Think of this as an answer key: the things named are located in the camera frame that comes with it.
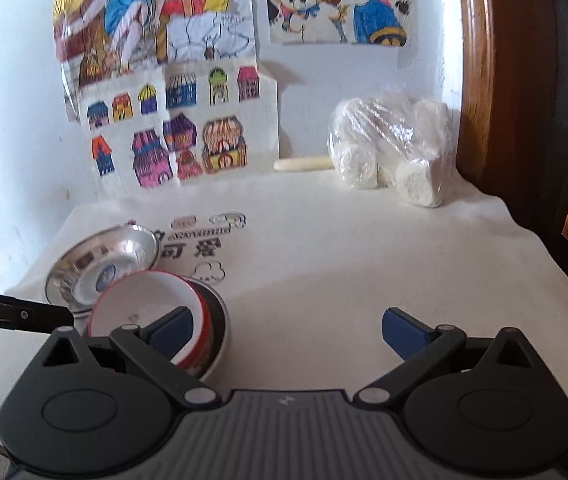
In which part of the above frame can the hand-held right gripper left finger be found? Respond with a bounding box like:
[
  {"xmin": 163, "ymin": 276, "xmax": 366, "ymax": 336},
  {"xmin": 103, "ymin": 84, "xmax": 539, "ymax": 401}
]
[{"xmin": 29, "ymin": 306, "xmax": 221, "ymax": 406}]

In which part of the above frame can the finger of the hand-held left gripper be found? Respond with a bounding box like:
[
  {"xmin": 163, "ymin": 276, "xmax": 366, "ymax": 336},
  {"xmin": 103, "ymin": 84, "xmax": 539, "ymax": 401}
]
[{"xmin": 0, "ymin": 285, "xmax": 76, "ymax": 336}]

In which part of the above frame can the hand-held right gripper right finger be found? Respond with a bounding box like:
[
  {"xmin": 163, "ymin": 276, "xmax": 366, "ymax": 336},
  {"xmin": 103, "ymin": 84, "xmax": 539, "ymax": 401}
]
[{"xmin": 356, "ymin": 307, "xmax": 549, "ymax": 406}]

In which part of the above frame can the white floral bowl red rim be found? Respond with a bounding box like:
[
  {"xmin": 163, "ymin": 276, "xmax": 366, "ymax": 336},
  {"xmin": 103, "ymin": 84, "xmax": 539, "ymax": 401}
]
[{"xmin": 179, "ymin": 277, "xmax": 215, "ymax": 368}]

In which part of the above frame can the stainless steel plate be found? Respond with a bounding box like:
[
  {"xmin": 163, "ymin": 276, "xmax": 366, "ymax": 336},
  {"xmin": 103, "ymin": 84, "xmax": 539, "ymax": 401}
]
[{"xmin": 44, "ymin": 224, "xmax": 161, "ymax": 317}]

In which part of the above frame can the white printed tablecloth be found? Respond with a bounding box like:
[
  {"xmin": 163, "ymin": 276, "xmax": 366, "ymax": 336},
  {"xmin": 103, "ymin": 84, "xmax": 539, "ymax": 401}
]
[{"xmin": 0, "ymin": 191, "xmax": 568, "ymax": 461}]

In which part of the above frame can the plastic bag of white buns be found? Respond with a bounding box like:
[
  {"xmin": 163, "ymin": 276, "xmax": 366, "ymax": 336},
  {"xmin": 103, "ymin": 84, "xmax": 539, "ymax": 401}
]
[{"xmin": 328, "ymin": 91, "xmax": 457, "ymax": 208}]

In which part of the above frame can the white stick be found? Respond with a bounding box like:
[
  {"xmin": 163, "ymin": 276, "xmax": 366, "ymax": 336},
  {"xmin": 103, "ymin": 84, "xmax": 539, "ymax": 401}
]
[{"xmin": 274, "ymin": 156, "xmax": 335, "ymax": 173}]

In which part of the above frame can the coloured houses drawing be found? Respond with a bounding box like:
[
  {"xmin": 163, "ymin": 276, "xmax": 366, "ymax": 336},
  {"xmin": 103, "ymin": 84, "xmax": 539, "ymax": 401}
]
[{"xmin": 75, "ymin": 57, "xmax": 281, "ymax": 192}]

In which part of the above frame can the coloured figures drawing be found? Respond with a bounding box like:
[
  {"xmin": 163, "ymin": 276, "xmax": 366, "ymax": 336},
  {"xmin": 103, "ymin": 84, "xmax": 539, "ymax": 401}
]
[{"xmin": 51, "ymin": 0, "xmax": 261, "ymax": 123}]

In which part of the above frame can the coloured bears drawing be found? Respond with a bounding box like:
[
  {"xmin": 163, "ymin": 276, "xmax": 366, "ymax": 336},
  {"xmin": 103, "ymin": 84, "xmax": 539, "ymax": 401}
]
[{"xmin": 264, "ymin": 0, "xmax": 413, "ymax": 49}]

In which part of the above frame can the brown wooden frame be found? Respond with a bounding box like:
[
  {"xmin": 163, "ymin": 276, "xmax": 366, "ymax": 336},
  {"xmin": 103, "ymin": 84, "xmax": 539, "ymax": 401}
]
[{"xmin": 455, "ymin": 0, "xmax": 568, "ymax": 243}]

